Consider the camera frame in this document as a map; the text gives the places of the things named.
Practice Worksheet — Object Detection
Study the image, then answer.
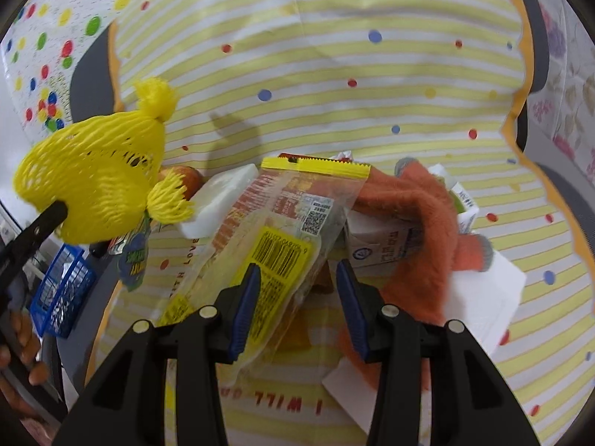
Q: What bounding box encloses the yellow striped dotted cloth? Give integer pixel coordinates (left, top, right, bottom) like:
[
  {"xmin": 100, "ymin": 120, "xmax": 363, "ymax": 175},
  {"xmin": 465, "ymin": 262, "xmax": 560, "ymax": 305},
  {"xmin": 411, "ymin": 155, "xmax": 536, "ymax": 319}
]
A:
[{"xmin": 86, "ymin": 0, "xmax": 595, "ymax": 446}]

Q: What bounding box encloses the white milk carton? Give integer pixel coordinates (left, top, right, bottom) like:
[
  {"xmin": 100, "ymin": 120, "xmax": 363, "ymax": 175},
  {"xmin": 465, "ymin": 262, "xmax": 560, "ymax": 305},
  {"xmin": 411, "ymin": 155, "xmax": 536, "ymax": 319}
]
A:
[{"xmin": 344, "ymin": 211, "xmax": 426, "ymax": 270}]

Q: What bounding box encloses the orange plush cloth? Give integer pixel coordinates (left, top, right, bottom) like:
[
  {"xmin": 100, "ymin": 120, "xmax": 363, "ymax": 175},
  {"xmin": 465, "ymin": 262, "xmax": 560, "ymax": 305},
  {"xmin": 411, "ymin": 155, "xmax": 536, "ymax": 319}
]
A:
[{"xmin": 337, "ymin": 157, "xmax": 493, "ymax": 391}]

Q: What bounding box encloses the small green white carton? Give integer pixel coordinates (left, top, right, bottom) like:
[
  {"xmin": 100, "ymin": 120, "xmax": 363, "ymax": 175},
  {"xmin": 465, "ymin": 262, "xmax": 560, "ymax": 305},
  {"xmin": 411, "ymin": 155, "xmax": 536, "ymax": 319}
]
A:
[{"xmin": 428, "ymin": 162, "xmax": 479, "ymax": 235}]

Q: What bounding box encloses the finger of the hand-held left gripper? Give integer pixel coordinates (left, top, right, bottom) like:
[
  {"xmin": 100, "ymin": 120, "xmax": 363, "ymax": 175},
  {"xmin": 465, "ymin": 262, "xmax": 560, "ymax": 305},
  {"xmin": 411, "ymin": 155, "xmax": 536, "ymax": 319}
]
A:
[
  {"xmin": 0, "ymin": 201, "xmax": 70, "ymax": 284},
  {"xmin": 89, "ymin": 237, "xmax": 117, "ymax": 257}
]

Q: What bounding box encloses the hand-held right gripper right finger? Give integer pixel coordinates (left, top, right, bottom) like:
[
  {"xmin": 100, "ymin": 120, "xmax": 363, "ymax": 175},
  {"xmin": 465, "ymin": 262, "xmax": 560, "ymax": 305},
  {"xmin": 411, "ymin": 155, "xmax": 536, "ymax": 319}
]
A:
[{"xmin": 335, "ymin": 259, "xmax": 542, "ymax": 446}]

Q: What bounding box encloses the red apple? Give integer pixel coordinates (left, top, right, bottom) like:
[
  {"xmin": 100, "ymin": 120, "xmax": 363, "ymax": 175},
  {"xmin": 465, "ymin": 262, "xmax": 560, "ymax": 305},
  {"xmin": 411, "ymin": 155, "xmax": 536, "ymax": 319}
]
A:
[{"xmin": 158, "ymin": 166, "xmax": 205, "ymax": 200}]

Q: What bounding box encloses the polka dot plastic sheet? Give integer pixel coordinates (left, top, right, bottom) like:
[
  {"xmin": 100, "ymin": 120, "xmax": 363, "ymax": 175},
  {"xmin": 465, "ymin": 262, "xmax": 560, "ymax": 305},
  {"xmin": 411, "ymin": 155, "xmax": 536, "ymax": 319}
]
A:
[{"xmin": 0, "ymin": 0, "xmax": 154, "ymax": 149}]

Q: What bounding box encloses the person's left hand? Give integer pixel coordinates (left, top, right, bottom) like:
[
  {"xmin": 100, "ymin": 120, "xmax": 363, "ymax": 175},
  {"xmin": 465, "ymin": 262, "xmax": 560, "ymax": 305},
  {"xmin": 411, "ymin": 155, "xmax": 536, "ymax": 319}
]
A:
[{"xmin": 0, "ymin": 309, "xmax": 49, "ymax": 387}]

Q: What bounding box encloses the grey office chair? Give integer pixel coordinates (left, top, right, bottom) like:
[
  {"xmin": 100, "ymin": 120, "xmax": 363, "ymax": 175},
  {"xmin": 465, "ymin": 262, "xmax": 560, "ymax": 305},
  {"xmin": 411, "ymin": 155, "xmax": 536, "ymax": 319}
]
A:
[{"xmin": 42, "ymin": 0, "xmax": 595, "ymax": 410}]

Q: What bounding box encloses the yellow foam fruit net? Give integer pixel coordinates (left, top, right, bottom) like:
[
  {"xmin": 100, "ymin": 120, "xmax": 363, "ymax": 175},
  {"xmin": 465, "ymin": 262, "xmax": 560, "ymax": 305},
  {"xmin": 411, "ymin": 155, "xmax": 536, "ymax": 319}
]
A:
[{"xmin": 13, "ymin": 78, "xmax": 196, "ymax": 245}]

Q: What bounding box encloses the floral plastic sheet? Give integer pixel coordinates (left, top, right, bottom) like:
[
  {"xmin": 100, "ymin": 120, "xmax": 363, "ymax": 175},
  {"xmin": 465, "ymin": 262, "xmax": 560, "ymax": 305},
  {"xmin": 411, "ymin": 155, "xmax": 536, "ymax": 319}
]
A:
[{"xmin": 525, "ymin": 0, "xmax": 595, "ymax": 187}]

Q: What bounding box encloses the colourful foil wrapper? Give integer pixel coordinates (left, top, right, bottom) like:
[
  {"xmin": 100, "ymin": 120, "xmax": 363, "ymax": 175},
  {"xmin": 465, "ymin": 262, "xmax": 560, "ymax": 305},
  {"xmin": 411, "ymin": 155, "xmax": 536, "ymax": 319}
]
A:
[{"xmin": 108, "ymin": 216, "xmax": 161, "ymax": 293}]

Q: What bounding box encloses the clear snack packet yellow label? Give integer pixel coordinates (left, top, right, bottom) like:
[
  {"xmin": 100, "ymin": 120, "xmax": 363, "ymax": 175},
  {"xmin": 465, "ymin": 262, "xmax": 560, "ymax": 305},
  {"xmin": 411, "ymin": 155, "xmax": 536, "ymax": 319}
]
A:
[{"xmin": 155, "ymin": 155, "xmax": 373, "ymax": 384}]

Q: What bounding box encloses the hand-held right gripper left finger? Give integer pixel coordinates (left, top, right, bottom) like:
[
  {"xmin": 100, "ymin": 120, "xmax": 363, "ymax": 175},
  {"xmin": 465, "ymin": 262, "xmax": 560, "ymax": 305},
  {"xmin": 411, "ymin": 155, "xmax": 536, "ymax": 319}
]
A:
[{"xmin": 51, "ymin": 262, "xmax": 263, "ymax": 446}]

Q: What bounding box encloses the blue plastic basket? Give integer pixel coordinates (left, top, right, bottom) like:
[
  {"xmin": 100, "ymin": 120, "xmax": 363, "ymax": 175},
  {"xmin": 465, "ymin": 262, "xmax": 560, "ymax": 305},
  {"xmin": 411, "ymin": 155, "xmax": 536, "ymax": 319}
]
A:
[{"xmin": 29, "ymin": 244, "xmax": 96, "ymax": 339}]

